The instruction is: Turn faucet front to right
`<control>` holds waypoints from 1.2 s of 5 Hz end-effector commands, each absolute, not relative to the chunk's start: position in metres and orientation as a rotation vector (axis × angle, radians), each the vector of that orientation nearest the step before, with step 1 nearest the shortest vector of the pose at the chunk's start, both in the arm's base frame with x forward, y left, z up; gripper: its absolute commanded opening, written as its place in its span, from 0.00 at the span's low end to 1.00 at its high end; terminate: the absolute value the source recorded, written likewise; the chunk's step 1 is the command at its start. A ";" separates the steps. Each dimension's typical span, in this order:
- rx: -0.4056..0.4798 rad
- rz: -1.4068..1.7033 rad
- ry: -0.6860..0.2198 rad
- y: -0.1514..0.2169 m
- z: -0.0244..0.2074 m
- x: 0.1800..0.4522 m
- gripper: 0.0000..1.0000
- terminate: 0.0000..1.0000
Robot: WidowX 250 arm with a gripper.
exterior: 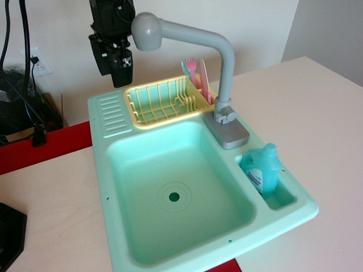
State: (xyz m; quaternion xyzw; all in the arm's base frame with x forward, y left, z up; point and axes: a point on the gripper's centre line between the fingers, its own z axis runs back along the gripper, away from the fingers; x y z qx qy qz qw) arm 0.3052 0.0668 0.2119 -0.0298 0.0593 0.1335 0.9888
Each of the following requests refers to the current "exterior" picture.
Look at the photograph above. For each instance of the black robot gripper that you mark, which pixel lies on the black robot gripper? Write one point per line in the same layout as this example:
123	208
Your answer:
112	23

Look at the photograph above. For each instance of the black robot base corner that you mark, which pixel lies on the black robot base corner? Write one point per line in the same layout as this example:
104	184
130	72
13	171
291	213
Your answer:
13	232

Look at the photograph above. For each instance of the grey toy faucet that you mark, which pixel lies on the grey toy faucet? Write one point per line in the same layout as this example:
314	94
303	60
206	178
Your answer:
148	31

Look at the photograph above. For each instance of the yellow dish drying rack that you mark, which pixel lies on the yellow dish drying rack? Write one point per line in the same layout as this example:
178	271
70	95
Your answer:
166	101

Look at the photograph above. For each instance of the blue toy fork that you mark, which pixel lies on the blue toy fork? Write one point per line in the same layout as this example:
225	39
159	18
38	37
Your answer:
185	70

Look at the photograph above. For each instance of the pink toy fork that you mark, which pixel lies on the pink toy fork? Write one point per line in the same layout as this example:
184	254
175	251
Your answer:
191	65

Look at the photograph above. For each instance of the black bag on floor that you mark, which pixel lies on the black bag on floor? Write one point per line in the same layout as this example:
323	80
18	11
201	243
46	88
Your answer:
26	110

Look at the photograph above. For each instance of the mint green toy sink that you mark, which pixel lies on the mint green toy sink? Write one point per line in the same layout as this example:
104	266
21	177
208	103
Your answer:
174	200

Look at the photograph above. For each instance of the blue toy detergent bottle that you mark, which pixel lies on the blue toy detergent bottle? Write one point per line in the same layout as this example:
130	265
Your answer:
261	166

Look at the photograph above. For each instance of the white wall power outlet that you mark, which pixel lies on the white wall power outlet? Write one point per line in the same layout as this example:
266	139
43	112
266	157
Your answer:
41	67

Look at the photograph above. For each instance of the pink toy utensil handle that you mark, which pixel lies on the pink toy utensil handle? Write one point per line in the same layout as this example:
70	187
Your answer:
208	97

